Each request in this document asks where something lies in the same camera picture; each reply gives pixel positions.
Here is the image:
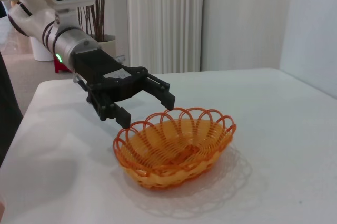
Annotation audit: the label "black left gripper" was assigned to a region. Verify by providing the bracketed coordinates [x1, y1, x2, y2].
[71, 49, 176, 128]

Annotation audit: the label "orange woven plastic basket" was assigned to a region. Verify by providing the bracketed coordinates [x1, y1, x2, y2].
[112, 106, 237, 190]

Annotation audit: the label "white plant pot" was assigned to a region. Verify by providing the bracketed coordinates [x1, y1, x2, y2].
[90, 34, 117, 59]

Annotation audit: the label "white vertical blind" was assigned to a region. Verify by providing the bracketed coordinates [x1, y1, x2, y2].
[125, 0, 205, 74]

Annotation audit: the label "red stool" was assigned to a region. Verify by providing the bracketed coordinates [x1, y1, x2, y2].
[53, 55, 70, 74]

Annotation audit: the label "brown bare plant twigs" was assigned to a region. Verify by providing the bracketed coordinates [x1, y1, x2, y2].
[77, 0, 109, 42]

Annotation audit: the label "white cylindrical container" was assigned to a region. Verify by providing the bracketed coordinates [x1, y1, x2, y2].
[31, 36, 55, 62]

